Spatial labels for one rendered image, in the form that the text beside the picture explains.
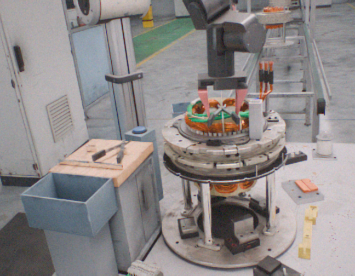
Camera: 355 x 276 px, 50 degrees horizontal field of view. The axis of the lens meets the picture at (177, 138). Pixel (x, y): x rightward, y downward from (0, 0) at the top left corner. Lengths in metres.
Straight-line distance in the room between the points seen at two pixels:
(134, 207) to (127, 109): 0.48
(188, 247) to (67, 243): 0.32
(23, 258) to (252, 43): 2.10
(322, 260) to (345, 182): 0.42
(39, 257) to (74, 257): 1.60
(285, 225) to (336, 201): 0.23
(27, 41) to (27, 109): 0.51
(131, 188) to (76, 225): 0.18
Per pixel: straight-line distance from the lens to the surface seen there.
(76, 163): 0.95
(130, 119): 1.37
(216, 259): 1.01
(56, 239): 0.92
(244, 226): 1.03
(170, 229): 1.12
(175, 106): 1.33
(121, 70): 1.33
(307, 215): 1.16
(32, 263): 2.50
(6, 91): 3.11
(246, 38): 0.73
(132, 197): 0.96
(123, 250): 0.98
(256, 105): 0.88
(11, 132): 3.23
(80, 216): 0.82
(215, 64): 0.80
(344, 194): 1.33
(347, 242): 1.13
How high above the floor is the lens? 1.45
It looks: 22 degrees down
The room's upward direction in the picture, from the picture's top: 6 degrees counter-clockwise
